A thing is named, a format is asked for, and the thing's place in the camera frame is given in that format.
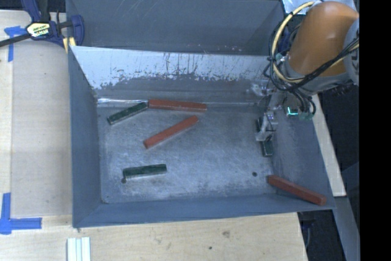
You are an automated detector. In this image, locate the grey metal bin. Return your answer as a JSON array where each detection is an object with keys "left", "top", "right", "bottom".
[{"left": 64, "top": 0, "right": 337, "bottom": 229}]

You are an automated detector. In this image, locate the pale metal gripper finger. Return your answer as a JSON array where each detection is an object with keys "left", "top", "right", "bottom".
[
  {"left": 264, "top": 112, "right": 278, "bottom": 133},
  {"left": 255, "top": 117, "right": 273, "bottom": 142}
]

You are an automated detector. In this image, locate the dark green flat block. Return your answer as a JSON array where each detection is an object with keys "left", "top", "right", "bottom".
[
  {"left": 257, "top": 117, "right": 274, "bottom": 158},
  {"left": 106, "top": 101, "right": 149, "bottom": 126},
  {"left": 122, "top": 163, "right": 168, "bottom": 180}
]

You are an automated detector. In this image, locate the red-brown flat block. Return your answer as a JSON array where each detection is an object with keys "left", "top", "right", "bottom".
[
  {"left": 147, "top": 98, "right": 208, "bottom": 114},
  {"left": 143, "top": 114, "right": 200, "bottom": 150},
  {"left": 267, "top": 174, "right": 327, "bottom": 207}
]

